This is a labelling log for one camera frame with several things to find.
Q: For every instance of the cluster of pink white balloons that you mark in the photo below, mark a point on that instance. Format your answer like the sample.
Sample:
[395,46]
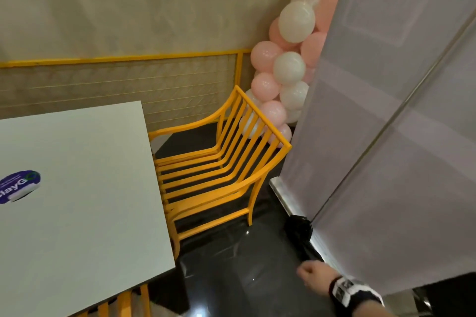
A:
[296,21]

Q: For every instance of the yellow framed mesh fence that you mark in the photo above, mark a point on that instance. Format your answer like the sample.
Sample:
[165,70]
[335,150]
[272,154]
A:
[111,58]

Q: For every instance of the person's right hand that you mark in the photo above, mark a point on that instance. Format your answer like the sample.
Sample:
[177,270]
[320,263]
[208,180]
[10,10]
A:
[318,277]

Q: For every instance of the white table black pedestal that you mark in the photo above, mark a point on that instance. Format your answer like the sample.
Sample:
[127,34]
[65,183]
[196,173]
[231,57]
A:
[93,179]

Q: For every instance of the black bag on banner base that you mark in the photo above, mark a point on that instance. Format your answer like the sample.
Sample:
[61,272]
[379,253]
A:
[299,229]

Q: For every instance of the black white marker wristband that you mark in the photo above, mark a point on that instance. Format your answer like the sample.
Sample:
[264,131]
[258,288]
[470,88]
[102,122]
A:
[353,292]

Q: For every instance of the round purple sticker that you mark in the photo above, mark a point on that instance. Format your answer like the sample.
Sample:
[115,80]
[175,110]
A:
[18,183]

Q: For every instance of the yellow slatted chair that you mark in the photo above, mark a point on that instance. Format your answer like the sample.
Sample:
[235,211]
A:
[208,198]
[124,303]

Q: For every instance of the grey roll-up banner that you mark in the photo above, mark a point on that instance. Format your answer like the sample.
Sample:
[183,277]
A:
[372,105]

